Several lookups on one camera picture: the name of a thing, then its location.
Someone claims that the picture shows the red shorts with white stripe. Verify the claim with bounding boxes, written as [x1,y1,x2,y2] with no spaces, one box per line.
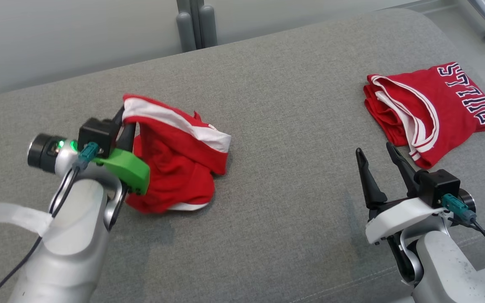
[123,93,232,214]

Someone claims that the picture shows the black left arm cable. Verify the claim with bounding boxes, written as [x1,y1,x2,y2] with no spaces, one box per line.
[0,166,81,303]

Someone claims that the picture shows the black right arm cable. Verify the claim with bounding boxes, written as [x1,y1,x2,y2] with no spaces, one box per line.
[449,213,485,291]

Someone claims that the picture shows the grey fabric sofa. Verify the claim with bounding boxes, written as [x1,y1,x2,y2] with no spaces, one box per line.
[0,8,485,303]

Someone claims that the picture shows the red jersey with white sleeves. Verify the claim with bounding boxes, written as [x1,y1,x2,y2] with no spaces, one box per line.
[363,62,485,170]

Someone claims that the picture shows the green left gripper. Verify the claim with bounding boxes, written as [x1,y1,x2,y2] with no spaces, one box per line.
[94,105,151,195]

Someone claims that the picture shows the grey partition post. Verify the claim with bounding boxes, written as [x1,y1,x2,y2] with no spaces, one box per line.
[176,0,218,53]

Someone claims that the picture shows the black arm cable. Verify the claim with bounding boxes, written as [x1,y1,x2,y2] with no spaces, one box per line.
[0,166,81,303]
[449,213,485,291]

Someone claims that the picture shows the white tape strip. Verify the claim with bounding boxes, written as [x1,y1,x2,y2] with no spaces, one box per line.
[0,201,53,237]

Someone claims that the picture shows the teal camera cable connector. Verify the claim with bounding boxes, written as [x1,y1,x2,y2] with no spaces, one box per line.
[442,194,477,223]
[77,142,101,171]

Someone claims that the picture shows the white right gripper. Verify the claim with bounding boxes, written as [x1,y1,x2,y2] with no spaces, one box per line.
[355,142,448,245]

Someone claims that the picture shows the teal right camera cable connector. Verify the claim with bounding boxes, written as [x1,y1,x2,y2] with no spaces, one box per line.
[442,194,477,223]

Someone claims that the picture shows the teal left camera cable connector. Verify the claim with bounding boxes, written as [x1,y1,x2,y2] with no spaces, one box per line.
[77,142,101,171]

